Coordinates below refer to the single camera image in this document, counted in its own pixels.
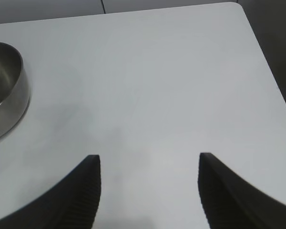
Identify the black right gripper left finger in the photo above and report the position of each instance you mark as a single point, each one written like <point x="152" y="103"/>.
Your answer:
<point x="62" y="198"/>

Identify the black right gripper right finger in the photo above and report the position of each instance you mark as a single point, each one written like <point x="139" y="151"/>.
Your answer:
<point x="233" y="202"/>

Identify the stainless steel mixing bowl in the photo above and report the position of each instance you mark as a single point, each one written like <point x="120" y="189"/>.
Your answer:
<point x="7" y="90"/>

